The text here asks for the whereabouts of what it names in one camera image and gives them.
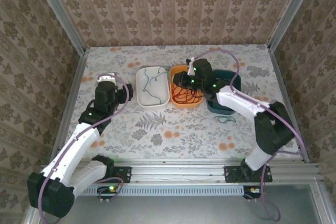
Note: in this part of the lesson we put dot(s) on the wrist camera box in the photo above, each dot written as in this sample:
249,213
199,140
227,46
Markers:
107,78
189,68

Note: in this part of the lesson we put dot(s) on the aluminium side rail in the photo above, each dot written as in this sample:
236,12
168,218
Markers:
284,90
69,106

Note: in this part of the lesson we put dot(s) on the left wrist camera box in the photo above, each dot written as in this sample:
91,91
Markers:
107,78

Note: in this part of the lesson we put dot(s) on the grey metal sheet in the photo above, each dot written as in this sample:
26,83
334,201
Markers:
170,211

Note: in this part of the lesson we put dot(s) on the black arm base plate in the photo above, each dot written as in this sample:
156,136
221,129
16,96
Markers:
126,174
231,174

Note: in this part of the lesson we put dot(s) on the white plastic bin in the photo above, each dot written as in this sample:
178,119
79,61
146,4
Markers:
162,90

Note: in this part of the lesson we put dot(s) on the floral tablecloth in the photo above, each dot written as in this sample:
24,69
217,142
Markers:
183,134

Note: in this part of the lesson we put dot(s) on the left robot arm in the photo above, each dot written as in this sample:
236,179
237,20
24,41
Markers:
78,140

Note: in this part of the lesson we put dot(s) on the small controller board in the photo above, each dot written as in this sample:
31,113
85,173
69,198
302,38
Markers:
252,190
106,190

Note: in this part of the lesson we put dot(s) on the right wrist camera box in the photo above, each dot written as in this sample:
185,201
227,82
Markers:
189,68

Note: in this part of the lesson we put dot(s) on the aluminium frame post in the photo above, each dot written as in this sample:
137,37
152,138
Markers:
59,11
291,11

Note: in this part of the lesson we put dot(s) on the dark green plastic bin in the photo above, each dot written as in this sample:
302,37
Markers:
221,110

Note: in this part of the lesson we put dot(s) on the orange plastic bin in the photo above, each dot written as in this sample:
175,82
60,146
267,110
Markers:
186,105

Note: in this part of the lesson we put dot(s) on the aluminium front rail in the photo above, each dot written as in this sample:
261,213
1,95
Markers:
178,171

